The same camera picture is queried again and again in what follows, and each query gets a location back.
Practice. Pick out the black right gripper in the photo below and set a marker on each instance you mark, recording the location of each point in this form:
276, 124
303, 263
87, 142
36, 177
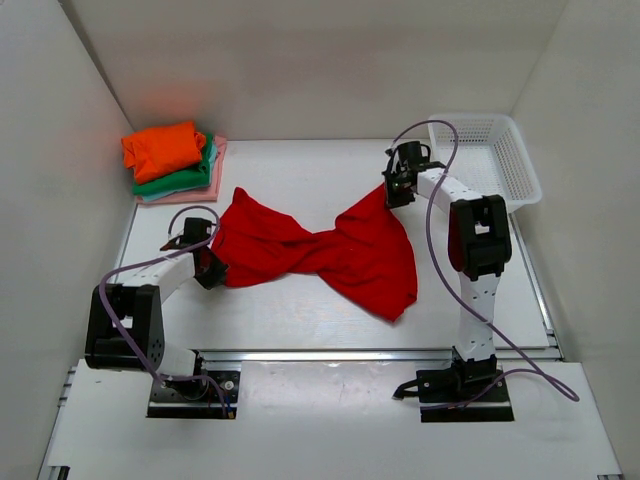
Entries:
393, 201

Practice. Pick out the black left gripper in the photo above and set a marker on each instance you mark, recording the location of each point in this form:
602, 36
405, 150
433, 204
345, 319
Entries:
216, 278

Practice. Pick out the red t shirt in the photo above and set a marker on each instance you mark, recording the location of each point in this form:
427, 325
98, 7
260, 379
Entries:
367, 257

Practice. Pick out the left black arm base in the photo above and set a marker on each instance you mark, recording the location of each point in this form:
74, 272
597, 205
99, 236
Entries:
198, 400

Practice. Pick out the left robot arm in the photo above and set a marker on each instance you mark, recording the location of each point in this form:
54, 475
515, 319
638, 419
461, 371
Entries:
126, 325

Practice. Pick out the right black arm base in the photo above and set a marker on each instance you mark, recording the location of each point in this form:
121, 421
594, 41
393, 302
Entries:
467, 391

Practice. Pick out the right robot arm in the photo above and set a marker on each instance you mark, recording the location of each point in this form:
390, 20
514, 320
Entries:
478, 245

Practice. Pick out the folded pink t shirt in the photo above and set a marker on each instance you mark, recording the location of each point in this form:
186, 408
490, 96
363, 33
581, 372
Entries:
204, 194

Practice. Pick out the folded mint t shirt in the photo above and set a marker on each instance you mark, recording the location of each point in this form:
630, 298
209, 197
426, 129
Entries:
150, 197

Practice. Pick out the folded green t shirt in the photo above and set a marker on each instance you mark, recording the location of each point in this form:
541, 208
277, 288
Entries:
170, 182

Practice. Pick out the white plastic basket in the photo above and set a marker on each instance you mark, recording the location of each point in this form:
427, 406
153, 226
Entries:
488, 155

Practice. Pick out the folded orange t shirt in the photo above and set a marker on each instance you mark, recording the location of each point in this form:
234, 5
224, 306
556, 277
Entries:
156, 152

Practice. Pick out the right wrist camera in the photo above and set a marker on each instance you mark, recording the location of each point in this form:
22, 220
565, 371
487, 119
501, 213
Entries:
412, 155

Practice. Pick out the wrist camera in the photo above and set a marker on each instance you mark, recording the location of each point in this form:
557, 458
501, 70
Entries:
195, 231
412, 155

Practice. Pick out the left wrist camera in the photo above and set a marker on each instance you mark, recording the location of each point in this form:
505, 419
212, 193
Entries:
195, 231

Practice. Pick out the aluminium table rail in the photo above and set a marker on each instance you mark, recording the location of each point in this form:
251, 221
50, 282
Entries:
328, 355

